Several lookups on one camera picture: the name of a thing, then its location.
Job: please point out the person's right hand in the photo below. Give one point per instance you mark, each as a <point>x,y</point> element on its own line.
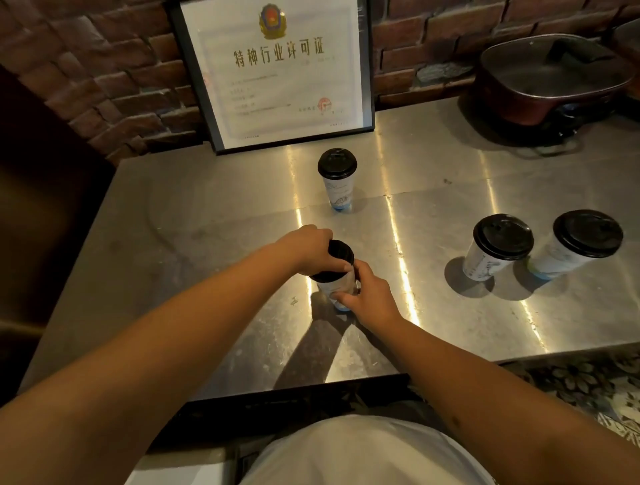
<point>375,302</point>

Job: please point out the person's left hand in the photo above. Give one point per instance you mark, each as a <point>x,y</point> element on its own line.
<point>305,250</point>

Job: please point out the person's left thumb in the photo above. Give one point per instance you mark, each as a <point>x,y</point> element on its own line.
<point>336,266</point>

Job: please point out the person's right thumb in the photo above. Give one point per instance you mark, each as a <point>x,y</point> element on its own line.
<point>361,272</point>

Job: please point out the black plastic cup lid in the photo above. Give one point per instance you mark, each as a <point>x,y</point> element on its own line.
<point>340,252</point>

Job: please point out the person's left forearm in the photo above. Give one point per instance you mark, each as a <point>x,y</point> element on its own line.
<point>150,359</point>

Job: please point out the person's right forearm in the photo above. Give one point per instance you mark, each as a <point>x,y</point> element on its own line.
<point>490,399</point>

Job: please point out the white lidded paper cup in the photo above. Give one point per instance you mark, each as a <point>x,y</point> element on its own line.
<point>575,247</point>
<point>492,250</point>
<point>339,187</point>

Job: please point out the person's white shirt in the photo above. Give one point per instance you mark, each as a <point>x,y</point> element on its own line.
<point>365,452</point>

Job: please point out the black framed certificate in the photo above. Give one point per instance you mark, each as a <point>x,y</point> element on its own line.
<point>277,75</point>

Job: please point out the dark red electric pot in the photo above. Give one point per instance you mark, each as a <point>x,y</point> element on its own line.
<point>520,107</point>

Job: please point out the glass pot lid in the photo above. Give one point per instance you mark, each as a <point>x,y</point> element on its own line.
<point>550,70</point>

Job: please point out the dark wooden cabinet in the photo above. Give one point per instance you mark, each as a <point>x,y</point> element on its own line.
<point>45,225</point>

